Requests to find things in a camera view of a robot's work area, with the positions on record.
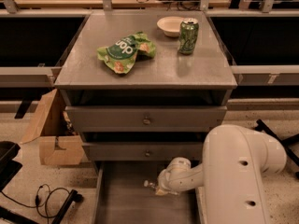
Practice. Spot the white paper bowl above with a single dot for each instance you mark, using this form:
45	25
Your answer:
170	25

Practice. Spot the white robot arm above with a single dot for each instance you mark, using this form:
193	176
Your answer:
234	160

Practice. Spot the black stand leg right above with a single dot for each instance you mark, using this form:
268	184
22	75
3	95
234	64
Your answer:
262	127

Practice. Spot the grey drawer cabinet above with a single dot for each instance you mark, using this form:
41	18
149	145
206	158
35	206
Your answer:
203	78

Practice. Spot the grey top drawer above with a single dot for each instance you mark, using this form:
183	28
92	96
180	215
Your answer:
86	119

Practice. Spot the clear plastic water bottle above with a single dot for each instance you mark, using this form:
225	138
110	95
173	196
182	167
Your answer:
151	185

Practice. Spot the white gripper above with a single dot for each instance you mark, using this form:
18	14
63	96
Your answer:
163	180

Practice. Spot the green snack bag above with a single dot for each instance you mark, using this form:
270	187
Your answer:
122	55

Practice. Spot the green soda can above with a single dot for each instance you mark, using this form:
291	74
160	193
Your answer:
188	34

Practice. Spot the grey middle drawer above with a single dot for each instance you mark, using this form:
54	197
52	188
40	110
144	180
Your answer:
143	151

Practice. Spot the brown cardboard box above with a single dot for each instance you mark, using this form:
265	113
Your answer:
57	144

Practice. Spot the grey open bottom drawer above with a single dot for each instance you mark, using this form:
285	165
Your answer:
122	198

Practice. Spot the black chair base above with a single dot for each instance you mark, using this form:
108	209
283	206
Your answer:
42	209

